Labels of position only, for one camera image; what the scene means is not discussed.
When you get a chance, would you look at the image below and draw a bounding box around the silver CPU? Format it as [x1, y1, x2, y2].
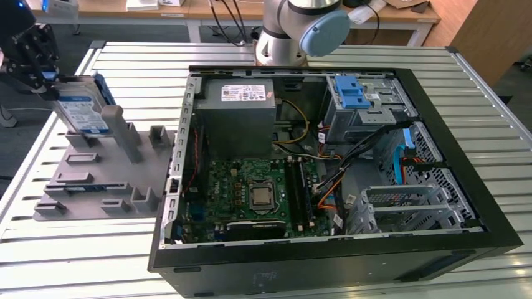
[251, 187, 274, 205]

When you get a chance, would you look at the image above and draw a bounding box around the grey power supply box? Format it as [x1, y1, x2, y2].
[195, 77, 278, 159]

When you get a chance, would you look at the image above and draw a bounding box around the hard disk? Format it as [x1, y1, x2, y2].
[53, 70, 118, 138]

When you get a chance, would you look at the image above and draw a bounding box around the blue flat wire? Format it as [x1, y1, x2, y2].
[393, 129, 417, 187]

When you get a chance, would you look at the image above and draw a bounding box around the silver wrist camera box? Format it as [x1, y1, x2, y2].
[43, 0, 81, 14]

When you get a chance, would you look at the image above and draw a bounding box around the green motherboard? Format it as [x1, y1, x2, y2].
[183, 157, 346, 244]

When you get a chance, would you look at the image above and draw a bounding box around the yellow wire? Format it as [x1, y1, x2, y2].
[273, 98, 311, 146]

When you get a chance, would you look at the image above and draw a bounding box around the black graphics card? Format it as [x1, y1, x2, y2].
[223, 219, 289, 241]

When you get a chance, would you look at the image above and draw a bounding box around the wooden desk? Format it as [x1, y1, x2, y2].
[77, 0, 443, 47]

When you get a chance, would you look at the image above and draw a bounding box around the orange red flat wire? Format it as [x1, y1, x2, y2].
[318, 179, 339, 213]

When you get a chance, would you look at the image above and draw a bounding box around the blue plastic drive latch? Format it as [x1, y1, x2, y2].
[335, 76, 375, 110]

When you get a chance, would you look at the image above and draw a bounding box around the black open PC case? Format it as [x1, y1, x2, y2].
[147, 64, 525, 298]

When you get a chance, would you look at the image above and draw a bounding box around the black cable bundle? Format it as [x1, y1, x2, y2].
[315, 120, 413, 194]

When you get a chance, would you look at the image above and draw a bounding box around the large white box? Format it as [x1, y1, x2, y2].
[127, 0, 159, 12]

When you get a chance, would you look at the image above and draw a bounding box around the brown cardboard piece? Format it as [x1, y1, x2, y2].
[386, 0, 430, 14]

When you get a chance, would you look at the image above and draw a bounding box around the wooden cabinet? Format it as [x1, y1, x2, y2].
[426, 0, 532, 90]

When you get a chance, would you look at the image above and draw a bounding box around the grey metal drive cage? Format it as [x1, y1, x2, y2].
[325, 76, 417, 146]

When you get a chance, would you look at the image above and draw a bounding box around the CPU socket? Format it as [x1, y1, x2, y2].
[245, 179, 279, 216]

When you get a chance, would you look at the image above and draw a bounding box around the grey parts rack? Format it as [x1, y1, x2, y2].
[33, 105, 178, 222]

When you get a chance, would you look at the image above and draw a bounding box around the silver metal disk bay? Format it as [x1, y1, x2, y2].
[347, 183, 474, 235]

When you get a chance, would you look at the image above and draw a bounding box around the RAM slot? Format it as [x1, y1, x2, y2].
[291, 157, 307, 231]
[295, 157, 311, 230]
[285, 157, 303, 232]

